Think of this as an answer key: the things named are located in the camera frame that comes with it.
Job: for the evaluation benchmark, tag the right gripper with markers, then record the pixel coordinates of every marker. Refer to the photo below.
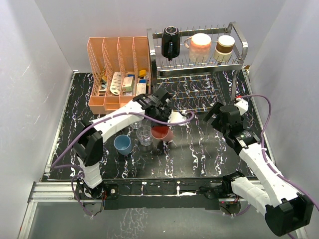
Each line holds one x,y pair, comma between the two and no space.
214,110

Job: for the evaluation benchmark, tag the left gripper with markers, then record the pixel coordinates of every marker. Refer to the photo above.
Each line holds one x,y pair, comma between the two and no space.
167,112

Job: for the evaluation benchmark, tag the pink plastic tumbler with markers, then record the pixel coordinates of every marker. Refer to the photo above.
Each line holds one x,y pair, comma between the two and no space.
162,133

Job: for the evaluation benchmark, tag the clear faceted glass cup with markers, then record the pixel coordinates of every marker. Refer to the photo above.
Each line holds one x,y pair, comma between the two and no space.
136,125

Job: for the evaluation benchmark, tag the blue plastic tumbler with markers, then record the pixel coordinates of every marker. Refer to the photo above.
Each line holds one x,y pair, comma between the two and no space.
122,144

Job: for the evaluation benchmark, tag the pink textured mug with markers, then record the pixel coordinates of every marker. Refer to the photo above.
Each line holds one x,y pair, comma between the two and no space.
199,46

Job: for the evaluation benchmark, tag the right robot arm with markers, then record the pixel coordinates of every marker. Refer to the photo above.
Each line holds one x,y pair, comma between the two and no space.
283,207

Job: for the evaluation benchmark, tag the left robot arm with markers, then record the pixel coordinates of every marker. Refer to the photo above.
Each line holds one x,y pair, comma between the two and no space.
89,143

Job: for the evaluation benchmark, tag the steel two-tier dish rack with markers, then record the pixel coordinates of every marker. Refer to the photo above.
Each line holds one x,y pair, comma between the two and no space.
197,84

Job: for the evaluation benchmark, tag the white red-print box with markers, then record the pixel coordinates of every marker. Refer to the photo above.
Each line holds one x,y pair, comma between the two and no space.
141,88

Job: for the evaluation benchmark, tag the green and white box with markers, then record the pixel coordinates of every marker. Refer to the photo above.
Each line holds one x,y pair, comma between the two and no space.
128,84

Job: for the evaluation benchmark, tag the yellow eraser block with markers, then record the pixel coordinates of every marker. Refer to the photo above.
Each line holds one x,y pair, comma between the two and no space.
142,73

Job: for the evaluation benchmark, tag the white barcode card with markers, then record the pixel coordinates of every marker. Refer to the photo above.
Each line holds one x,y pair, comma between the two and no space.
116,83

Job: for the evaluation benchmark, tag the peach plastic desk organizer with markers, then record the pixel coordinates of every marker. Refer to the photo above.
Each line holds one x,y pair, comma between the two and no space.
121,70

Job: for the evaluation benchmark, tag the brown and cream cup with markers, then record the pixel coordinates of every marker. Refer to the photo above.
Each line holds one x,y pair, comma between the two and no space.
224,48

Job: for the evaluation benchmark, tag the black ceramic mug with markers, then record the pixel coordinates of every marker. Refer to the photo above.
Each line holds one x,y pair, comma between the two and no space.
170,42

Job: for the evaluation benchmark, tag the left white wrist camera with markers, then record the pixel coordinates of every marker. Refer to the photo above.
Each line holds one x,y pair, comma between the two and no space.
178,118

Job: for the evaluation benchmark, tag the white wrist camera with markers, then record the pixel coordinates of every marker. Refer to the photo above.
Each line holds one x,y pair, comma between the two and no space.
178,118
242,105

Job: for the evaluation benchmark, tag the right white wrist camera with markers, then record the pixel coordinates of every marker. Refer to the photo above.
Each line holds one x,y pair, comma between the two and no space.
242,105

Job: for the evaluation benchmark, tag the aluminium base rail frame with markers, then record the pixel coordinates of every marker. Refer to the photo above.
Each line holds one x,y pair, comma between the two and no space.
139,210

